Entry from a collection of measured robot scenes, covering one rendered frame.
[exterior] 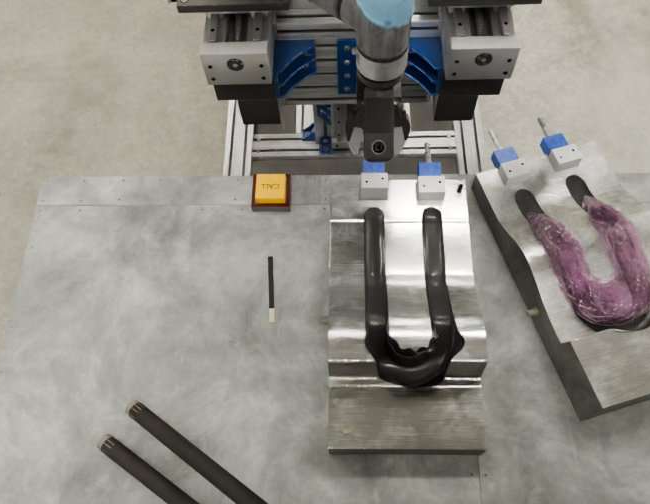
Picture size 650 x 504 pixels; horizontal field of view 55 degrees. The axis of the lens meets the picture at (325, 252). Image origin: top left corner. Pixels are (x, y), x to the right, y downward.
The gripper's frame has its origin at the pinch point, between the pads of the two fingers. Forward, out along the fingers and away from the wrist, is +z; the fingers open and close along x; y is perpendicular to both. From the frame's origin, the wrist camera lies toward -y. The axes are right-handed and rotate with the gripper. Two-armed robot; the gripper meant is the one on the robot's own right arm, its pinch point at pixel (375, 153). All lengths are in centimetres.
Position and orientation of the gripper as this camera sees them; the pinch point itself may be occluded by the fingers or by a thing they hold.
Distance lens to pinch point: 111.9
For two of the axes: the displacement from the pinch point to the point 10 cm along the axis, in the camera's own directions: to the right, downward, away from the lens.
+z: 0.3, 4.3, 9.0
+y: 0.1, -9.0, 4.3
